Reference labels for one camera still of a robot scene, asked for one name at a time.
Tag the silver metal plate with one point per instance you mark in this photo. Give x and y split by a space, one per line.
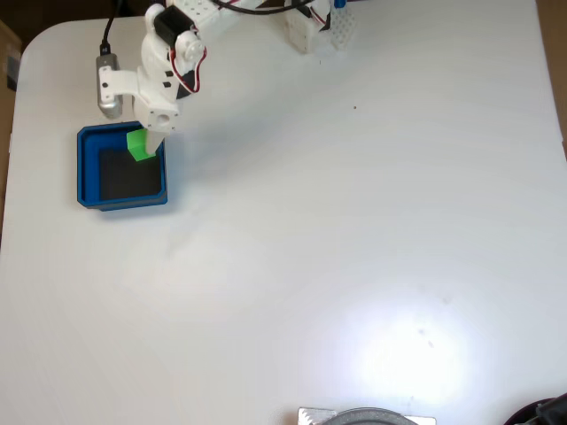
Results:
314 417

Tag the blue box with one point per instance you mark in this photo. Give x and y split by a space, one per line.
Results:
88 168

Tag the white perforated plate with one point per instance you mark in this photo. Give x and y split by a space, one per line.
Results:
343 31

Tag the cardboard box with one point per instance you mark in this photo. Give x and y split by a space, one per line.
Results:
6 40

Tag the silver camera with white bracket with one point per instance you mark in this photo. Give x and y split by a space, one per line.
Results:
108 106

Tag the green cube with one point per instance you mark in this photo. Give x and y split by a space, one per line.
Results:
137 141

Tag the dark object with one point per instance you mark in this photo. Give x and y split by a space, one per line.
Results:
549 411

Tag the grey round object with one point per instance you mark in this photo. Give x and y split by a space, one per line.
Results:
372 417

